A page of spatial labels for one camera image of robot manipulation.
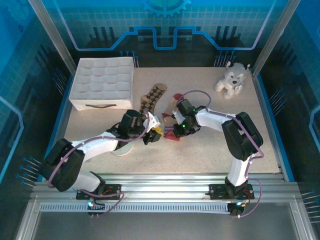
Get white fabric organizer box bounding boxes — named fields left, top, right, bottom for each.
left=68, top=56, right=135, bottom=112

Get tan red purple striped sock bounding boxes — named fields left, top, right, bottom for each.
left=161, top=93, right=185, bottom=143

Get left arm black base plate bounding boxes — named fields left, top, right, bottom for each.
left=75, top=183, right=123, bottom=201

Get round white disc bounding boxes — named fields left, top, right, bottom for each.
left=110, top=143, right=133, bottom=158

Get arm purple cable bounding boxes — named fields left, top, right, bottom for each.
left=178, top=89, right=265, bottom=220
left=47, top=115, right=151, bottom=219

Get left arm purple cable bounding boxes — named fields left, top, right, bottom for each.
left=47, top=115, right=151, bottom=219

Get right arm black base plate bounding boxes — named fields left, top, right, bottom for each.
left=208, top=183, right=255, bottom=201

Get aluminium frame rail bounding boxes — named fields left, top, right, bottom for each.
left=29, top=172, right=301, bottom=201

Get grey white plush husky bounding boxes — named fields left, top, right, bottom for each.
left=214, top=60, right=252, bottom=100

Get aluminium frame post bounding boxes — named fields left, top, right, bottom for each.
left=251, top=0, right=302, bottom=77
left=27, top=0, right=78, bottom=75

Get slotted grey cable duct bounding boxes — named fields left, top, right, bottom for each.
left=39, top=202, right=232, bottom=214

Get brown argyle sock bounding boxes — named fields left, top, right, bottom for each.
left=138, top=83, right=168, bottom=120

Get small black controller board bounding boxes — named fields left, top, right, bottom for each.
left=86, top=197, right=106, bottom=219
left=227, top=201, right=247, bottom=219

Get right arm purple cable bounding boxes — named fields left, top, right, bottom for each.
left=178, top=89, right=265, bottom=220

